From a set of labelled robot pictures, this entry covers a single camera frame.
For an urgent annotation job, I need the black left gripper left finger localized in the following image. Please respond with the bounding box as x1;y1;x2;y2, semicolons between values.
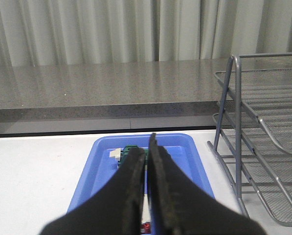
41;147;145;235

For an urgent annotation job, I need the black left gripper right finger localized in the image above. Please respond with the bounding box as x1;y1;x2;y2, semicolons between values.
148;133;266;235

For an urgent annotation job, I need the red push button switch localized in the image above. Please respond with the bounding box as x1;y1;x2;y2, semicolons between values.
140;221;151;235

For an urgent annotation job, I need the silver mesh tray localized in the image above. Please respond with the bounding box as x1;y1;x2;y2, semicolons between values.
213;67;292;155
212;112;292;191
219;151;292;227

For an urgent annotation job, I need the white circuit breaker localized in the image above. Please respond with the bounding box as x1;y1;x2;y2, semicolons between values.
141;193;151;224

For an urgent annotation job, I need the blue plastic tray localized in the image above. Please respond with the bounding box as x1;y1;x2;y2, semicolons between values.
68;133;214;212

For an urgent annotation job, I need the green white terminal block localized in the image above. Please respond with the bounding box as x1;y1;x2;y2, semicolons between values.
109;145;149;169

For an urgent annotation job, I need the grey stone counter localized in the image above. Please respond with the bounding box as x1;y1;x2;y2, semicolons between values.
0;57;292;123

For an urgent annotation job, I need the silver metal rack frame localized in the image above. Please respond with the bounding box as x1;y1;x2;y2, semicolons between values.
206;51;292;217

